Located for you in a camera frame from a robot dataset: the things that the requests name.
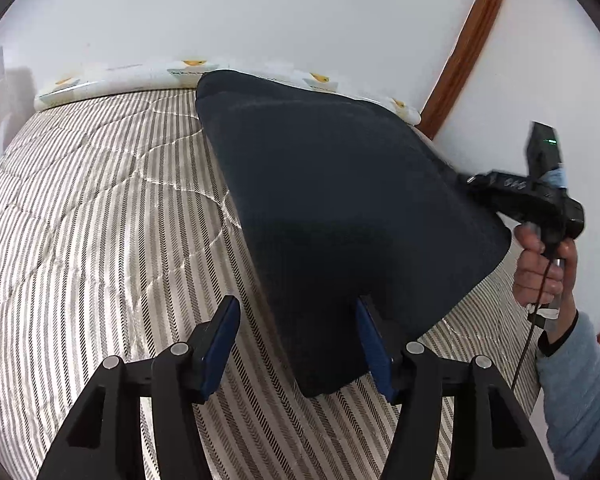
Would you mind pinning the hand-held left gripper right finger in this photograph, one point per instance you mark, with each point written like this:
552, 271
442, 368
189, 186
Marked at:
375, 350

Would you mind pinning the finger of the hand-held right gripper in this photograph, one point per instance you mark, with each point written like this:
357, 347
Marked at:
477, 182

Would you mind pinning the person's right hand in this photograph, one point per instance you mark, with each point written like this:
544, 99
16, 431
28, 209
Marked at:
530, 270

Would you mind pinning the white patterned pillow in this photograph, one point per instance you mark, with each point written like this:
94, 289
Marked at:
130, 77

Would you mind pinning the striped quilted bed cover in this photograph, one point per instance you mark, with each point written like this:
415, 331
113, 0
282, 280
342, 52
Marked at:
105, 210

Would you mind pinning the black sweatshirt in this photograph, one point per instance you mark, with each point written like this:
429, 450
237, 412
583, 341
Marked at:
330, 185

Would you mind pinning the brown wooden door frame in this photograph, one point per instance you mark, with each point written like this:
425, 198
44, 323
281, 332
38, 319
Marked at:
465, 45

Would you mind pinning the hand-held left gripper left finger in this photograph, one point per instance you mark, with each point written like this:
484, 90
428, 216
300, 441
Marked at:
220, 350

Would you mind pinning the white cabinet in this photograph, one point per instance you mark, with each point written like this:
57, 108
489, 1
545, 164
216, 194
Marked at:
0, 105

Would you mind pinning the person's right forearm blue sleeve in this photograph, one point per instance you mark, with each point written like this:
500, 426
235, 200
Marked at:
580, 385

